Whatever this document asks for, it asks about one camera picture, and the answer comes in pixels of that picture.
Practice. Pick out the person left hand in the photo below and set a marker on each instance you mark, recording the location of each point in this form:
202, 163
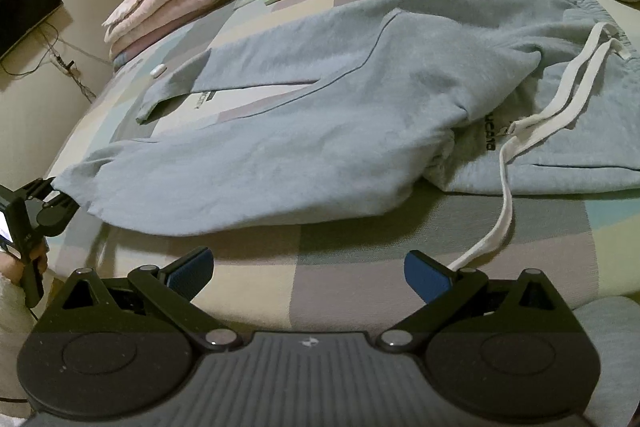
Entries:
12, 267

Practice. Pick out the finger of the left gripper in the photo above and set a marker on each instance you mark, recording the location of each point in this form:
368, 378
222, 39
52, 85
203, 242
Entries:
38, 189
54, 216

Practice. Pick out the small white earbud case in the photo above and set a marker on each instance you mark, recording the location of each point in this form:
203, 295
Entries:
158, 70

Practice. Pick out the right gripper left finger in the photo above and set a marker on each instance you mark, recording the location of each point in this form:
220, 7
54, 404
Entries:
169, 292

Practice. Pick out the light blue sweatpants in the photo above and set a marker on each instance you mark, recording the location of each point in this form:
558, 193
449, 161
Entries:
523, 97

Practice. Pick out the black wall television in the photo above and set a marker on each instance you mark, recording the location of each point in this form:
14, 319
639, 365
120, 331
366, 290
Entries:
19, 17

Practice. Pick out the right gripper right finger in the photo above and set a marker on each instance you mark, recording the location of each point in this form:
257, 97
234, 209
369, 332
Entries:
447, 295

